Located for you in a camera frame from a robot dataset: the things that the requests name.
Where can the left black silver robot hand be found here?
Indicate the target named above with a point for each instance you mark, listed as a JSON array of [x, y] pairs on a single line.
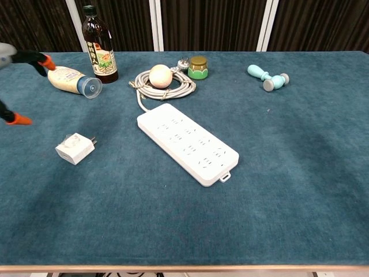
[[29, 57]]

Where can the white plug adapter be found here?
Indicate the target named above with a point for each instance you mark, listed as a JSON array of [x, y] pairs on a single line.
[[75, 148]]

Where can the white power strip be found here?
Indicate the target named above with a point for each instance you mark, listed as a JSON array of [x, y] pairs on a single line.
[[187, 144]]

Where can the mayonnaise squeeze bottle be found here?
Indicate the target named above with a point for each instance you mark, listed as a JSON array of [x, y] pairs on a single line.
[[67, 79]]

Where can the dark glass sauce bottle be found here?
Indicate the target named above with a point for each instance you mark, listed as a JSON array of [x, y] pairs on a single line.
[[102, 57]]

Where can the beige ball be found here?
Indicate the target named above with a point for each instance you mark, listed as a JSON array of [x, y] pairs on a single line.
[[161, 76]]

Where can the green jar gold lid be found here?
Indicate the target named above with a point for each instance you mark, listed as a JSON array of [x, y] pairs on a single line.
[[198, 69]]

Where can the dark slatted folding screen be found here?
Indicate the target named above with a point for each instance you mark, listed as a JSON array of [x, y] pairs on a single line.
[[210, 23]]

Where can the teal massage roller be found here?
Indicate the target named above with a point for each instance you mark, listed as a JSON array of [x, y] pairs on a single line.
[[272, 80]]

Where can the blue felt table mat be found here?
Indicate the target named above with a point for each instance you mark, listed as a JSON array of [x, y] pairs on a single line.
[[274, 187]]

